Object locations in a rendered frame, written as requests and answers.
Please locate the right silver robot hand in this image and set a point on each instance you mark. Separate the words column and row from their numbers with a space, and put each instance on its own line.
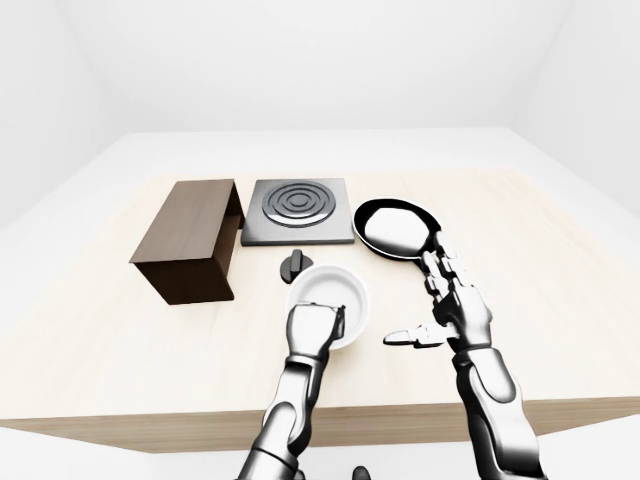
column 462, row 305

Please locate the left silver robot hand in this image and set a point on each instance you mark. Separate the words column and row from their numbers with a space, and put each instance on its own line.
column 311, row 330

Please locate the white bowl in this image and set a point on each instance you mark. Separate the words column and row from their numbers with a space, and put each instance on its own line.
column 330, row 290

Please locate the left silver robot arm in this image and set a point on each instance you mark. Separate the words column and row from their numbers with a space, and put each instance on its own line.
column 282, row 420

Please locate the dark wooden cabinet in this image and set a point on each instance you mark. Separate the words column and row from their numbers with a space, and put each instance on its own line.
column 187, row 235

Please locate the round black knob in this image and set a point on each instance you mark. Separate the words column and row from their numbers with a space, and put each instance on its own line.
column 296, row 265

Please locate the black frying pan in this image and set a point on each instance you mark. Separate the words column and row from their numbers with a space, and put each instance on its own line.
column 395, row 229

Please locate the flat dark stove plate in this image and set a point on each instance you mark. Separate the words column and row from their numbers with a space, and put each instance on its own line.
column 298, row 211

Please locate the small dark shape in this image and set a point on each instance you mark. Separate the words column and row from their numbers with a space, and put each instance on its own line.
column 361, row 473

